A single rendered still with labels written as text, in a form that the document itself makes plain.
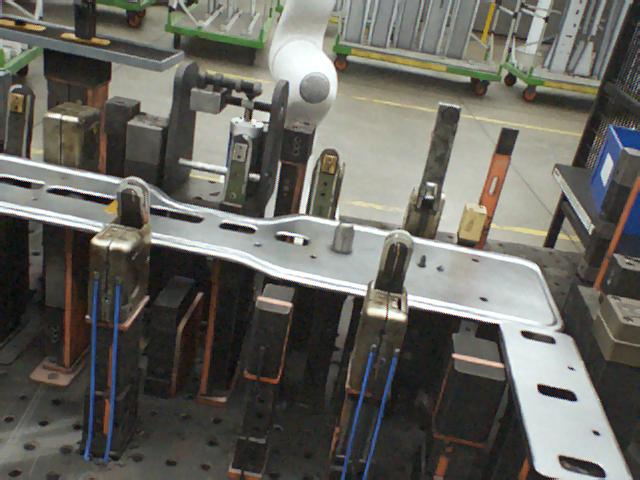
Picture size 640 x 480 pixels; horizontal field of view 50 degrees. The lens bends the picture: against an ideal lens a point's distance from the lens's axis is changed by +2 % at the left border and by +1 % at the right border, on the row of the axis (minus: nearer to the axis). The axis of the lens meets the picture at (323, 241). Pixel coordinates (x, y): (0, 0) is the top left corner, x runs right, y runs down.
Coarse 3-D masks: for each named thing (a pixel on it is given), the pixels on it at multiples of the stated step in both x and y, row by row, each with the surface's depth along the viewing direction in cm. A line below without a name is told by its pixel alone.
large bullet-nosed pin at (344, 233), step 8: (344, 224) 101; (352, 224) 102; (336, 232) 102; (344, 232) 101; (352, 232) 101; (336, 240) 102; (344, 240) 101; (352, 240) 102; (336, 248) 102; (344, 248) 102
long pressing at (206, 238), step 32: (0, 160) 112; (32, 160) 113; (0, 192) 101; (32, 192) 103; (96, 192) 107; (160, 192) 110; (64, 224) 97; (96, 224) 98; (160, 224) 100; (192, 224) 102; (256, 224) 106; (288, 224) 108; (320, 224) 111; (224, 256) 96; (256, 256) 96; (288, 256) 98; (320, 256) 100; (352, 256) 102; (416, 256) 106; (448, 256) 108; (480, 256) 110; (320, 288) 93; (352, 288) 93; (416, 288) 96; (448, 288) 98; (480, 288) 100; (512, 288) 101; (544, 288) 104; (480, 320) 92; (512, 320) 93; (544, 320) 94
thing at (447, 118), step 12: (444, 108) 109; (456, 108) 106; (444, 120) 106; (456, 120) 106; (432, 132) 111; (444, 132) 110; (432, 144) 110; (444, 144) 111; (432, 156) 111; (444, 156) 111; (432, 168) 112; (444, 168) 111; (432, 180) 112; (420, 192) 112; (420, 204) 113
